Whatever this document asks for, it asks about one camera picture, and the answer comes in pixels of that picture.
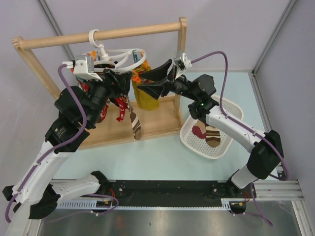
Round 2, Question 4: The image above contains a white slotted cable duct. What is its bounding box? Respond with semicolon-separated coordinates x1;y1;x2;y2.
56;199;231;212

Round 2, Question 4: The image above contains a teal peg far side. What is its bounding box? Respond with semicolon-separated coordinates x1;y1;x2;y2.
132;50;138;63

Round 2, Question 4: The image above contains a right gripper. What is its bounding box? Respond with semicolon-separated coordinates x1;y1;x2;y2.
137;59;199;101

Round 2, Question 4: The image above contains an orange clothes peg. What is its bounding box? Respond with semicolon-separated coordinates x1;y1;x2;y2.
86;51;97;61

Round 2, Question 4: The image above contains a mustard yellow sock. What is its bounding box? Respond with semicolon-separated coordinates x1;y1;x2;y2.
132;66;159;111

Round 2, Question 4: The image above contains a tan maroon sock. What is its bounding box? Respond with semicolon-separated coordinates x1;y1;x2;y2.
192;120;209;139

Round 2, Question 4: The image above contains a black argyle sock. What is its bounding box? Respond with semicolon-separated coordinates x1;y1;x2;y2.
76;77;89;92

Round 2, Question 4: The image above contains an aluminium frame rail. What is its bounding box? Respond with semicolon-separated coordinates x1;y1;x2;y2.
254;180;304;201

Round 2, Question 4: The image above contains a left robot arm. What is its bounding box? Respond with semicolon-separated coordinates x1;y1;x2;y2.
2;68;132;219

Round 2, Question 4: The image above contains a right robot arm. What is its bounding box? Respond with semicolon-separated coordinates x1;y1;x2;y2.
138;59;284;197

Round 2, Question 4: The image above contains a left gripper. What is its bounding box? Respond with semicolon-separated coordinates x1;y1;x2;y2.
83;68;131;126

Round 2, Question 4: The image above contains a brown white striped sock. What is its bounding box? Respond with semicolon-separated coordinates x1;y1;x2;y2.
205;125;221;148

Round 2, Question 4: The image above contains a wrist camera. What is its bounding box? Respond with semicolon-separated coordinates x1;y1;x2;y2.
173;51;192;71
63;55;102;81

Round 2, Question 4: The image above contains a white plastic clip hanger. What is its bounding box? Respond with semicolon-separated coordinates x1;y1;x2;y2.
88;29;147;72

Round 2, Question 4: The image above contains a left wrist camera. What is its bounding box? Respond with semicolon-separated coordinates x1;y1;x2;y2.
63;55;102;81

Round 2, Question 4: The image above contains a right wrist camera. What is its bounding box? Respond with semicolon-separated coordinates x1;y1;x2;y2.
173;51;192;71

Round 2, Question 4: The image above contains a red patterned sock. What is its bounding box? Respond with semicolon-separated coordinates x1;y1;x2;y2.
115;97;127;122
97;105;108;123

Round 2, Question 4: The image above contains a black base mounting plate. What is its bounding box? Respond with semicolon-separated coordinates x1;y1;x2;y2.
81;179;256;213

